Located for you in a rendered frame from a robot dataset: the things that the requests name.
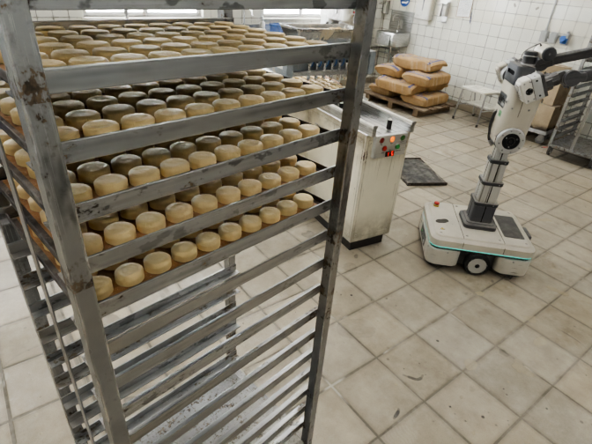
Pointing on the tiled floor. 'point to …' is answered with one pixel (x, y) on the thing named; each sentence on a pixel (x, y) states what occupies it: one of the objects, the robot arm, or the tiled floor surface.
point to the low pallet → (408, 104)
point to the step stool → (478, 100)
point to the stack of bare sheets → (419, 173)
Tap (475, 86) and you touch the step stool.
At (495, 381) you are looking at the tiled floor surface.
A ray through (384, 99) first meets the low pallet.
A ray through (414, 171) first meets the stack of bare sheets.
